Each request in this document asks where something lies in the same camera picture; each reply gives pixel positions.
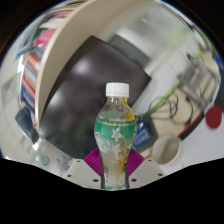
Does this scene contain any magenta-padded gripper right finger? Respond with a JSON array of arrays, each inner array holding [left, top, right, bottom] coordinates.
[[126, 148, 166, 189]]

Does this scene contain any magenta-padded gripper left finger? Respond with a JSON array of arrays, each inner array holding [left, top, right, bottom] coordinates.
[[63, 148, 104, 189]]

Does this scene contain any green floral label drink bottle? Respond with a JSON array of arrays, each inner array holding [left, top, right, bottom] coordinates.
[[93, 82, 138, 192]]

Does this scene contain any white paper-wrapped mug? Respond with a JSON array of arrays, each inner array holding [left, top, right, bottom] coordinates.
[[151, 133, 184, 167]]

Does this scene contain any round green sticker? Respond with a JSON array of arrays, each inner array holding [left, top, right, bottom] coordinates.
[[41, 155, 51, 167]]

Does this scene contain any small blue box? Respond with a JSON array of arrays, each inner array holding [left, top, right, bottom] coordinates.
[[134, 119, 153, 149]]

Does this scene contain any black desk mat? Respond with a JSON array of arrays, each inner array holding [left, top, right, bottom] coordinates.
[[178, 109, 206, 141]]

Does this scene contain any black computer monitor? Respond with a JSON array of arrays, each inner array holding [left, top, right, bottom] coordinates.
[[39, 35, 153, 159]]

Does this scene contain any flat round red coaster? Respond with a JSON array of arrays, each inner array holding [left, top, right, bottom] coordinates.
[[204, 103, 224, 130]]

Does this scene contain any grey metal laptop stand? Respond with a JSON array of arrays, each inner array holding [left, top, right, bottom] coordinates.
[[178, 54, 218, 111]]

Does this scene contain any beige shelf with books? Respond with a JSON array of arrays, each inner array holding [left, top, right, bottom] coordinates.
[[13, 0, 164, 134]]

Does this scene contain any black cables bundle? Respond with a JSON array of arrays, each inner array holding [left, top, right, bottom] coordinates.
[[146, 93, 196, 126]]

